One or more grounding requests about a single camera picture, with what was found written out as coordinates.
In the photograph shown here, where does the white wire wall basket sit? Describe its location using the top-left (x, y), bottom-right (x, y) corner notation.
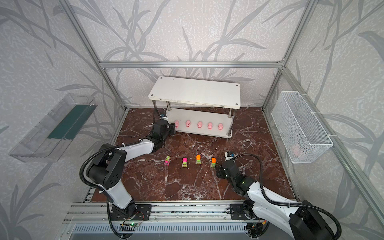
top-left (272, 91), bottom-right (333, 164)

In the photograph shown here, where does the pink toy in basket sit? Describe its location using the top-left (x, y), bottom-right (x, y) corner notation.
top-left (292, 144), bottom-right (305, 159)

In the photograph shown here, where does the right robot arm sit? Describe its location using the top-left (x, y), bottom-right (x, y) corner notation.
top-left (215, 160), bottom-right (336, 240)

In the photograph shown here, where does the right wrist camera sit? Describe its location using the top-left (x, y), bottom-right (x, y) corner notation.
top-left (225, 152), bottom-right (235, 161)

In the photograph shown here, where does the white two-tier shelf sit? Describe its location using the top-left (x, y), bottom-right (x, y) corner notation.
top-left (148, 77), bottom-right (241, 139)

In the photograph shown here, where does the clear plastic wall bin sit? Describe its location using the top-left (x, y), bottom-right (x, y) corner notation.
top-left (9, 94), bottom-right (97, 163)

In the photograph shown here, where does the pink green toy truck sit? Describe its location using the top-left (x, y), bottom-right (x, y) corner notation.
top-left (164, 156), bottom-right (171, 166)

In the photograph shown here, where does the green truck orange load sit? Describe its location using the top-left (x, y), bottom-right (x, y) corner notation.
top-left (211, 158), bottom-right (216, 168)
top-left (196, 155), bottom-right (201, 165)

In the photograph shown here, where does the aluminium frame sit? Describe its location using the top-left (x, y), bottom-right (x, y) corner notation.
top-left (59, 1), bottom-right (384, 224)

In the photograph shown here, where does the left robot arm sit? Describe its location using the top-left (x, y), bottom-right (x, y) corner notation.
top-left (80, 119), bottom-right (176, 219)

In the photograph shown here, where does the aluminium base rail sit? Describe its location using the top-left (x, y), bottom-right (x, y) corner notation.
top-left (57, 200), bottom-right (278, 240)

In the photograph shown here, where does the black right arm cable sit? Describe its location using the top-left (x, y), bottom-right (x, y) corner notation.
top-left (233, 153), bottom-right (343, 240)

